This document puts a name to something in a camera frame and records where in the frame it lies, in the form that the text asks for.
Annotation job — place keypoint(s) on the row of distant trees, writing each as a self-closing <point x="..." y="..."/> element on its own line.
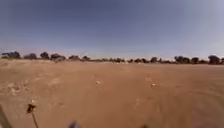
<point x="133" y="60"/>

